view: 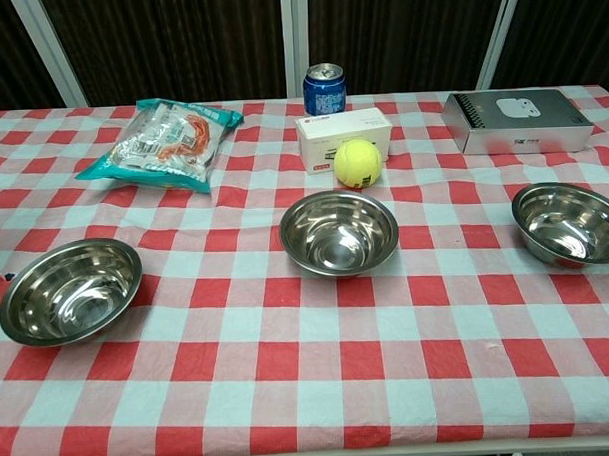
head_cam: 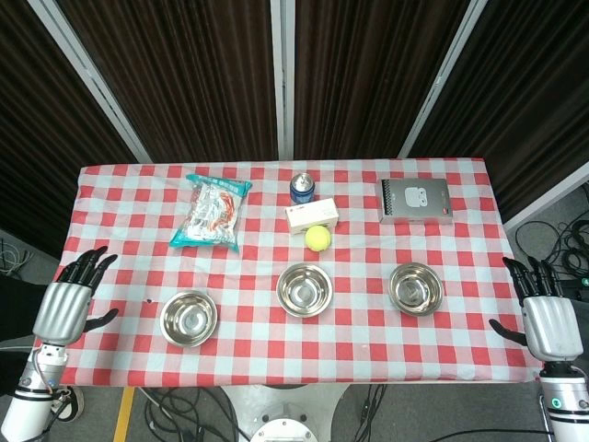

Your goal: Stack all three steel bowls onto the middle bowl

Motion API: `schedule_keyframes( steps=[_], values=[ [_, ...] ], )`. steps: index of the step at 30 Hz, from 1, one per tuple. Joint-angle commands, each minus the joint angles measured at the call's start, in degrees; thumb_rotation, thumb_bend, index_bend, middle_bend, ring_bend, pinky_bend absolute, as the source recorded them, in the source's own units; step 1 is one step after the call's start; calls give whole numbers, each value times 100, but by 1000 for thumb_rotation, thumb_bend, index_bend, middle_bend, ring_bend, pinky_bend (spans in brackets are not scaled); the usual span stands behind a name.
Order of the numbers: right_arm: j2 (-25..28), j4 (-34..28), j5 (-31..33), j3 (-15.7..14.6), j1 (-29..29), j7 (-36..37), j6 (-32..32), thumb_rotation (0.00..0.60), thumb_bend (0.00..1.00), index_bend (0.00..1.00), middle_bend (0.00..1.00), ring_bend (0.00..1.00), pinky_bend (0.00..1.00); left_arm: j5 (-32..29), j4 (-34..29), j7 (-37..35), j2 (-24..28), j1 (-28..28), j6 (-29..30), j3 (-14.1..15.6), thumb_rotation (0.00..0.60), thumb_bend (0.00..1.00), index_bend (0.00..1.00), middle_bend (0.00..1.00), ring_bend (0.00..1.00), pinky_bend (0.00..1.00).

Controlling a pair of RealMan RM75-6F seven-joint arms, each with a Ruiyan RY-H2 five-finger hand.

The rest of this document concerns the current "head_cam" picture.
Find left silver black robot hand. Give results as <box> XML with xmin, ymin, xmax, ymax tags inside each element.
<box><xmin>31</xmin><ymin>246</ymin><xmax>120</xmax><ymax>346</ymax></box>

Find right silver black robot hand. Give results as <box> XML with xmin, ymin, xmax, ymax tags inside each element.
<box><xmin>488</xmin><ymin>256</ymin><xmax>584</xmax><ymax>363</ymax></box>

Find stainless steel bowl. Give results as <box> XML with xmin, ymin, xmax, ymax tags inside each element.
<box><xmin>388</xmin><ymin>262</ymin><xmax>445</xmax><ymax>318</ymax></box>
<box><xmin>159</xmin><ymin>290</ymin><xmax>219</xmax><ymax>349</ymax></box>
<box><xmin>276</xmin><ymin>262</ymin><xmax>334</xmax><ymax>319</ymax></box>

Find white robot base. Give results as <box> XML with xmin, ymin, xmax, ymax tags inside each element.
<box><xmin>220</xmin><ymin>384</ymin><xmax>355</xmax><ymax>442</ymax></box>

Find dark brown curtain panel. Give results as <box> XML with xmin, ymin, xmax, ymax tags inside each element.
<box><xmin>0</xmin><ymin>0</ymin><xmax>139</xmax><ymax>260</ymax></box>
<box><xmin>293</xmin><ymin>0</ymin><xmax>471</xmax><ymax>161</ymax></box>
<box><xmin>57</xmin><ymin>0</ymin><xmax>280</xmax><ymax>163</ymax></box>
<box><xmin>408</xmin><ymin>0</ymin><xmax>589</xmax><ymax>222</ymax></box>

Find teal snack bag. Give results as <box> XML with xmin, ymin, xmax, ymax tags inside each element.
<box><xmin>168</xmin><ymin>173</ymin><xmax>253</xmax><ymax>253</ymax></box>

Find grey earbuds box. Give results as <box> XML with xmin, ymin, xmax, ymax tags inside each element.
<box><xmin>377</xmin><ymin>177</ymin><xmax>455</xmax><ymax>226</ymax></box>

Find red white checkered tablecloth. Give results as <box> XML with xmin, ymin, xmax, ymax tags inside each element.
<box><xmin>53</xmin><ymin>157</ymin><xmax>547</xmax><ymax>388</ymax></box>

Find yellow tennis ball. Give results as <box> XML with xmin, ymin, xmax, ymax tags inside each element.
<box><xmin>305</xmin><ymin>225</ymin><xmax>333</xmax><ymax>252</ymax></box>

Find small white carton box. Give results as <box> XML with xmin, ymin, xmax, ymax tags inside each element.
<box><xmin>284</xmin><ymin>198</ymin><xmax>340</xmax><ymax>236</ymax></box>

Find blue drink can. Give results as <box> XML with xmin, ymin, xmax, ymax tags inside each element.
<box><xmin>289</xmin><ymin>172</ymin><xmax>317</xmax><ymax>205</ymax></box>

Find black floor cable bundle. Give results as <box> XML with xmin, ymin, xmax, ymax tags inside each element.
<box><xmin>135</xmin><ymin>385</ymin><xmax>252</xmax><ymax>442</ymax></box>
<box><xmin>513</xmin><ymin>215</ymin><xmax>589</xmax><ymax>280</ymax></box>

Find white partition frame post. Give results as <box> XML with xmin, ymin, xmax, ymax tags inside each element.
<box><xmin>398</xmin><ymin>0</ymin><xmax>490</xmax><ymax>159</ymax></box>
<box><xmin>270</xmin><ymin>0</ymin><xmax>296</xmax><ymax>161</ymax></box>
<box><xmin>502</xmin><ymin>172</ymin><xmax>589</xmax><ymax>232</ymax></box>
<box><xmin>26</xmin><ymin>0</ymin><xmax>154</xmax><ymax>163</ymax></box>

